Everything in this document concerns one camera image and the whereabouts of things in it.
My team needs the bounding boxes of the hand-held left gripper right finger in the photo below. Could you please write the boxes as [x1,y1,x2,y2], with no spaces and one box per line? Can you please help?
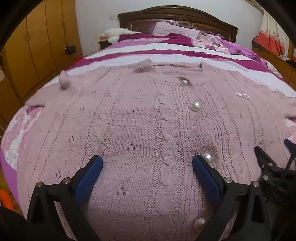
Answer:
[192,155,272,241]

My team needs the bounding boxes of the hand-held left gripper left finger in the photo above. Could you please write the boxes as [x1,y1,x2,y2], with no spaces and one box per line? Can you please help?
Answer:
[26,155,103,241]

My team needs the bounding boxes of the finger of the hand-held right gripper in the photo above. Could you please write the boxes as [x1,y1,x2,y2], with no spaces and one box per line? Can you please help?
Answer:
[284,139,296,160]
[254,146,277,174]

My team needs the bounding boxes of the pink knitted cardigan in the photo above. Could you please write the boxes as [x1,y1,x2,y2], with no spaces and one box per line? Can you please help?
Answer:
[24,58,296,241]

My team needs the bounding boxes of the pink floral bedsheet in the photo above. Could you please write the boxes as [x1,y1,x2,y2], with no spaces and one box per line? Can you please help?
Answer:
[0,104,296,209]

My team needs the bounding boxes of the orange cloth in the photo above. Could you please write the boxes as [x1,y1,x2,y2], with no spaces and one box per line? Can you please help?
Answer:
[0,189,14,210]

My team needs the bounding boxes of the light wooden cabinet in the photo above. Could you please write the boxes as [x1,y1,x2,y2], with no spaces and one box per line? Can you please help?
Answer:
[252,46,296,88]

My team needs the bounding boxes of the orange white curtain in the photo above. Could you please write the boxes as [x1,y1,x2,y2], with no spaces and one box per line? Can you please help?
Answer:
[253,10,293,61]

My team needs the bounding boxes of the purple pink pillows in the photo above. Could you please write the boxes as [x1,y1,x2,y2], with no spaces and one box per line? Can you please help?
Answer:
[192,31,285,79]

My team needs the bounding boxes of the dark wooden nightstand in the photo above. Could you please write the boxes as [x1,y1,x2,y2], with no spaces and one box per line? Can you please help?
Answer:
[97,36,114,50]

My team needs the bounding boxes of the purple white striped blanket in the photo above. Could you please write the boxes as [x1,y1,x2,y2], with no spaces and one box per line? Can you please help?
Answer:
[44,32,296,98]

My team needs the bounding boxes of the light wooden wardrobe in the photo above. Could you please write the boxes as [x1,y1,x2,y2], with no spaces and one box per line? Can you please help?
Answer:
[0,0,84,130]

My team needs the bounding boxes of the white plush toy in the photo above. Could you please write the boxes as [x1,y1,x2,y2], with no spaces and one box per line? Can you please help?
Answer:
[102,28,130,43]

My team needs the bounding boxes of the lilac pillow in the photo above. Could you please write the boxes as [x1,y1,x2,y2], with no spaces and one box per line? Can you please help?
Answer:
[151,22,200,39]

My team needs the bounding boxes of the dark wooden headboard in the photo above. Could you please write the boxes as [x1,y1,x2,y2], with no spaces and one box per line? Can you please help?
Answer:
[117,6,238,43]

